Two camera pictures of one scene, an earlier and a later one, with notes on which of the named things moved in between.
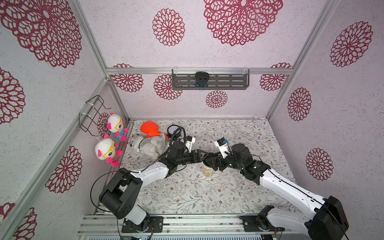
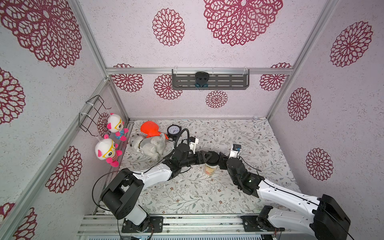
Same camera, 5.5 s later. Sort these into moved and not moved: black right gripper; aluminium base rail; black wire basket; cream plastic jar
Moved: black right gripper
Not moved: black wire basket; aluminium base rail; cream plastic jar
